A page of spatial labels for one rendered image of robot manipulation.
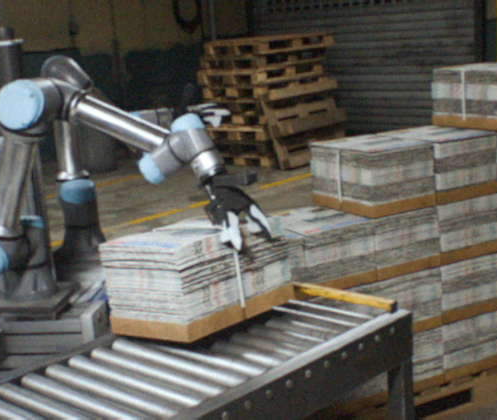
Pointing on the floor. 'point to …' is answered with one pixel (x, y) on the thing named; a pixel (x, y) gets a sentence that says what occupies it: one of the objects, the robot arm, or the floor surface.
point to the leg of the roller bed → (401, 391)
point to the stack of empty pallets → (246, 93)
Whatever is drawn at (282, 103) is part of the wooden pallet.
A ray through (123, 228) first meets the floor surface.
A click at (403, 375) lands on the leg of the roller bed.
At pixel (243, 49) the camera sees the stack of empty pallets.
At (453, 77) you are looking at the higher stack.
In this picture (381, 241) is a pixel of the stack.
